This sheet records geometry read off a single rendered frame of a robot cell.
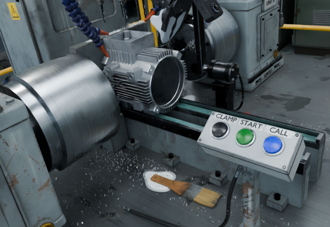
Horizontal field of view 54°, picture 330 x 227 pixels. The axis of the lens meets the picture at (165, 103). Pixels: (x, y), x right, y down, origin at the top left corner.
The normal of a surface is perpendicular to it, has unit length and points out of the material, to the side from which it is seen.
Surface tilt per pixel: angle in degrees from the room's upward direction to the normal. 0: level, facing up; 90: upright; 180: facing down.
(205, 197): 2
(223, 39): 81
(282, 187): 90
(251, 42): 90
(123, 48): 90
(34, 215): 90
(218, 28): 58
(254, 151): 33
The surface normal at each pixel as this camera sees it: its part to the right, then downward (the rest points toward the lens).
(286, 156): -0.44, -0.52
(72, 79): 0.39, -0.56
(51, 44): 0.76, 0.20
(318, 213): -0.12, -0.89
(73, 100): 0.62, -0.24
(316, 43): -0.64, 0.41
